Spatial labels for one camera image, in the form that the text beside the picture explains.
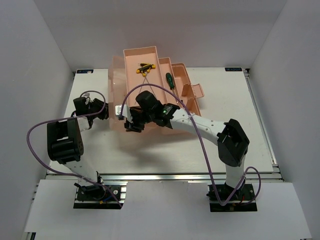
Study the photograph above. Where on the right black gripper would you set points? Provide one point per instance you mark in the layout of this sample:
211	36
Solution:
133	126

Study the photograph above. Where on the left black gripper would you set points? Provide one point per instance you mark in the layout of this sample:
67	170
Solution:
105	113

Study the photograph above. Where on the pink plastic toolbox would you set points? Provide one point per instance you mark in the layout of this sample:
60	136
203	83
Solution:
140	69

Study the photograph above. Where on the green handle screwdriver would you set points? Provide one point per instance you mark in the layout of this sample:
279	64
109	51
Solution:
171	83

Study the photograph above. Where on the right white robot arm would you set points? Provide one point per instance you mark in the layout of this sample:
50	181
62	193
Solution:
229	137

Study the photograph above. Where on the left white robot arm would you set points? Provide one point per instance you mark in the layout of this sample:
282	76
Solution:
64	140

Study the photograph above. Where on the blue label sticker left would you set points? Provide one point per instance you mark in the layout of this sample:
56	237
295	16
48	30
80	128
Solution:
84	71

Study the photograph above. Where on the blue label sticker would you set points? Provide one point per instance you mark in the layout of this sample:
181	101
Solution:
233	69
84	71

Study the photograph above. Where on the blue label sticker right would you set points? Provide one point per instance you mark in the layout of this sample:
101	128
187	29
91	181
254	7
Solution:
233	69

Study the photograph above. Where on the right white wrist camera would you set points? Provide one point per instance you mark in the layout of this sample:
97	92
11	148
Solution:
123	111

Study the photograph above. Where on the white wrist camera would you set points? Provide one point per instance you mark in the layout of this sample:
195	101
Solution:
85	95
123	111

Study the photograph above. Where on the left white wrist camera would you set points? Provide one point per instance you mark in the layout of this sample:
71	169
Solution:
85	95

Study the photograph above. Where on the aluminium table front rail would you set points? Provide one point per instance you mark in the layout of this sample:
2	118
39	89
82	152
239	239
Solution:
219	176

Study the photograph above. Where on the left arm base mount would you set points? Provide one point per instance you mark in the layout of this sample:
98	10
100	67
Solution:
94	197

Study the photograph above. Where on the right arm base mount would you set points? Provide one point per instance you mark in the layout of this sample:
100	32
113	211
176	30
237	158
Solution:
239	202

